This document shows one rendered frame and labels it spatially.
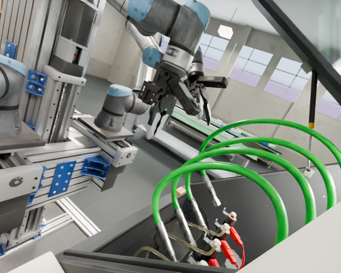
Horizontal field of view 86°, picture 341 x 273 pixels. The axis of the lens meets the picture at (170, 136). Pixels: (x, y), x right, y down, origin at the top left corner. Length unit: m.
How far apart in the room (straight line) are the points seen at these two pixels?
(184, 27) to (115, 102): 0.59
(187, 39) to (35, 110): 0.71
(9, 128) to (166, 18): 0.56
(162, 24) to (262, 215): 0.80
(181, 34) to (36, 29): 0.57
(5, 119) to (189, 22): 0.59
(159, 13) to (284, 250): 0.47
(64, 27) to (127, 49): 10.54
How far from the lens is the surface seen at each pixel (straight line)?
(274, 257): 0.21
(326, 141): 0.55
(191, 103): 0.46
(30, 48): 0.91
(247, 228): 0.96
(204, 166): 0.33
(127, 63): 11.17
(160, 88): 0.49
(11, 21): 1.04
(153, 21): 0.50
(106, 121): 1.00
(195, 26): 0.51
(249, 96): 8.81
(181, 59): 0.49
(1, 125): 0.73
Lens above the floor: 1.39
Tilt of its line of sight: 15 degrees down
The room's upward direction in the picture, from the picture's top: 25 degrees clockwise
